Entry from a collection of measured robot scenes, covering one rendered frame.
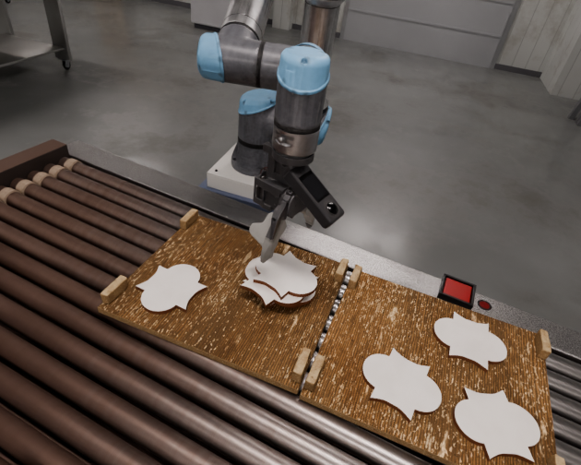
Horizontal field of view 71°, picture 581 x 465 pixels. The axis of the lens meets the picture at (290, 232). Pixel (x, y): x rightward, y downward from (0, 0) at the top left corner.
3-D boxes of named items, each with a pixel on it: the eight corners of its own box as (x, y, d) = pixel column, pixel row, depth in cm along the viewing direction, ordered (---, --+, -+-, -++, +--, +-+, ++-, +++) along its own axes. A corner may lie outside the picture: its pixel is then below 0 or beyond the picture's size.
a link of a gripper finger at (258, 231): (243, 250, 77) (265, 206, 76) (267, 266, 74) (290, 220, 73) (234, 249, 74) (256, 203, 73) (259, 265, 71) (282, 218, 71)
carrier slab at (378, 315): (352, 273, 96) (354, 268, 95) (539, 339, 86) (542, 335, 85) (298, 399, 69) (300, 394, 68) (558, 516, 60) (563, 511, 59)
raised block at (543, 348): (533, 336, 85) (539, 327, 83) (542, 339, 84) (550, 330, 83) (536, 357, 80) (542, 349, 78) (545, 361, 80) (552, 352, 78)
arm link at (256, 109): (241, 124, 129) (243, 81, 121) (283, 131, 129) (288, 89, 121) (233, 141, 120) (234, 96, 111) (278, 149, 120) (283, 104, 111)
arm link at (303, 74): (334, 48, 62) (333, 63, 56) (322, 116, 69) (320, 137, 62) (282, 40, 62) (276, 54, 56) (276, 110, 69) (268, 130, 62)
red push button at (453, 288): (444, 280, 98) (446, 277, 97) (469, 291, 96) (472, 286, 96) (440, 296, 94) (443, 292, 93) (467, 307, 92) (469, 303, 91)
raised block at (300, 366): (301, 353, 75) (303, 344, 73) (311, 357, 74) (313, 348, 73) (290, 380, 70) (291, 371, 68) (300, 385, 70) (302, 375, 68)
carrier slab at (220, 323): (195, 219, 105) (195, 213, 104) (347, 269, 97) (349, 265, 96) (98, 312, 79) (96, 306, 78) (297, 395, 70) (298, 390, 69)
